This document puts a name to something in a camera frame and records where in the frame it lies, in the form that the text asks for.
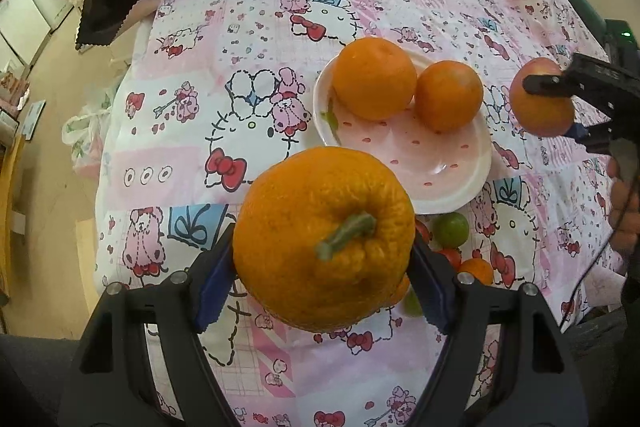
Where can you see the large mandarin orange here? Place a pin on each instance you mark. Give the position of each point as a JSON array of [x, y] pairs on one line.
[[372, 77]]

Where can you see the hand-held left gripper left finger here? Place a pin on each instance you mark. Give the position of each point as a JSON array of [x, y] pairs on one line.
[[215, 292]]

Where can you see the green lime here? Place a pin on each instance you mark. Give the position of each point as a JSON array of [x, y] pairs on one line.
[[450, 231], [412, 306]]

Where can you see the white plastic bag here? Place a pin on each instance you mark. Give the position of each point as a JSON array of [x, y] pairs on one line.
[[85, 132]]

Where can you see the red cherry tomato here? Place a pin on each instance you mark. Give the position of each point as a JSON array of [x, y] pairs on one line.
[[422, 232], [450, 257]]

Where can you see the red apple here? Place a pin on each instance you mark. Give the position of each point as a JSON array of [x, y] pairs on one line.
[[540, 114]]

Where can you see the small orange kumquat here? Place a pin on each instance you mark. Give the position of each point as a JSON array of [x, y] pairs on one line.
[[477, 272], [400, 294]]

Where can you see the person's right hand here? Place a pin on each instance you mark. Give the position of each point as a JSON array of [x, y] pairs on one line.
[[625, 207]]

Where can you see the dark cloth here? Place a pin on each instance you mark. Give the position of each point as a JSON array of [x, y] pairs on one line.
[[610, 357], [30, 382]]

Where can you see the pink cartoon printed blanket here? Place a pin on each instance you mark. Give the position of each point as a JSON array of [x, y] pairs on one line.
[[225, 32]]

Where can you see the white cabinet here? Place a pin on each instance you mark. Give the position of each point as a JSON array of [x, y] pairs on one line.
[[20, 27]]

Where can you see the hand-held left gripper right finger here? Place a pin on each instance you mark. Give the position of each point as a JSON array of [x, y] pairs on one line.
[[430, 292]]

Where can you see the large bumpy orange with stem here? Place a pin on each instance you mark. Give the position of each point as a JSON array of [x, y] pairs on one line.
[[300, 217]]

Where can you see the smooth round orange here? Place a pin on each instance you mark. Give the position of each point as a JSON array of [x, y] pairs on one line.
[[448, 97]]

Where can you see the white plate with pink spots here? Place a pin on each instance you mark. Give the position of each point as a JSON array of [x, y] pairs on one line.
[[425, 157]]

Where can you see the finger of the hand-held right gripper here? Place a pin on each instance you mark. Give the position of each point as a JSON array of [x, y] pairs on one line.
[[577, 132], [547, 85]]

